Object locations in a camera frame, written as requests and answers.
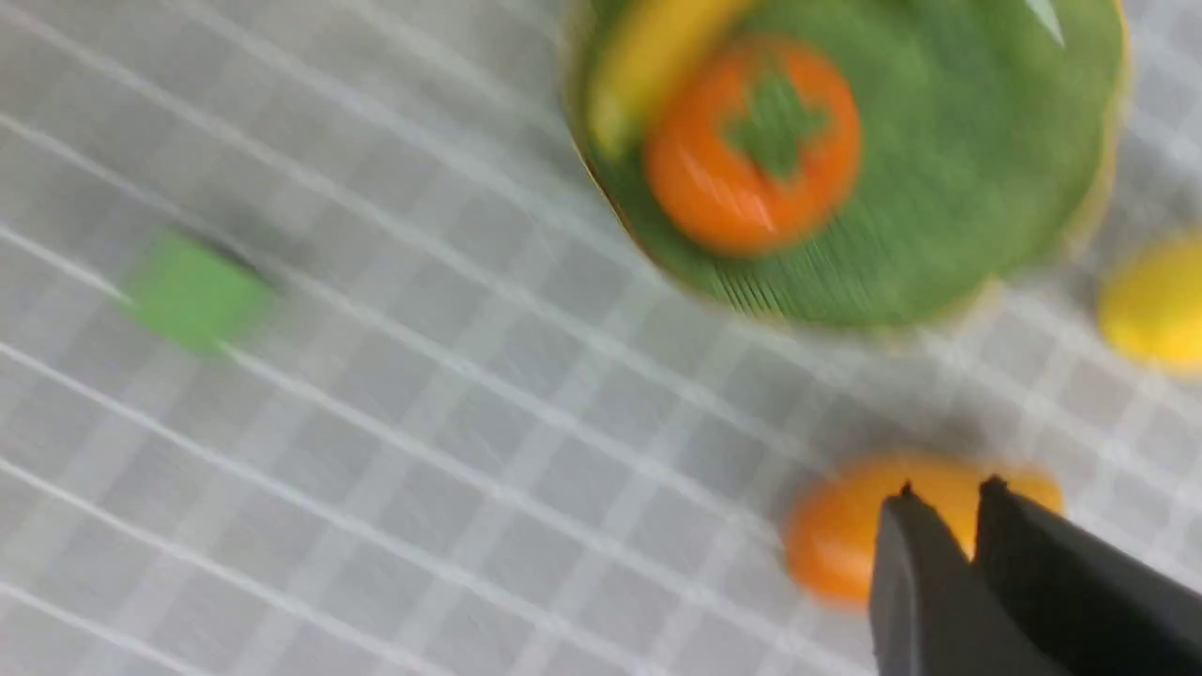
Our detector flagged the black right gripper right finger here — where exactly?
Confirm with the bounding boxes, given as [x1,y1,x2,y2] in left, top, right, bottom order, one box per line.
[974,478,1201,675]

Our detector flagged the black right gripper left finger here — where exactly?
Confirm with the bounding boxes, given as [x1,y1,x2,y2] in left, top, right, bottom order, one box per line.
[869,484,1066,675]

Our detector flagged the yellow lemon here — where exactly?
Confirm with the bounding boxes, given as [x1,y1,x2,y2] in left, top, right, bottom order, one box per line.
[1096,231,1201,374]

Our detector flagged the orange persimmon green leaves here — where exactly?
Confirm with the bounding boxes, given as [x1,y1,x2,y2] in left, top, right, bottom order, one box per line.
[642,38,863,257]

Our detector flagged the yellow banana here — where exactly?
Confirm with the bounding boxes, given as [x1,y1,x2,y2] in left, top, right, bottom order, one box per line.
[584,1,752,160]

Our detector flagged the green glass leaf plate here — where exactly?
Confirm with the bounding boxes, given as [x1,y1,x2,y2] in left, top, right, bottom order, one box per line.
[563,1,1129,332]

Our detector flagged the grey checked tablecloth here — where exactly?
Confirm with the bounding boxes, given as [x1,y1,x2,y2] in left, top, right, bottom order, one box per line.
[2,1,1200,675]

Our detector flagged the green foam cube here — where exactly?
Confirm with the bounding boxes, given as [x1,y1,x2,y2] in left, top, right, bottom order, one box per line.
[118,229,274,355]

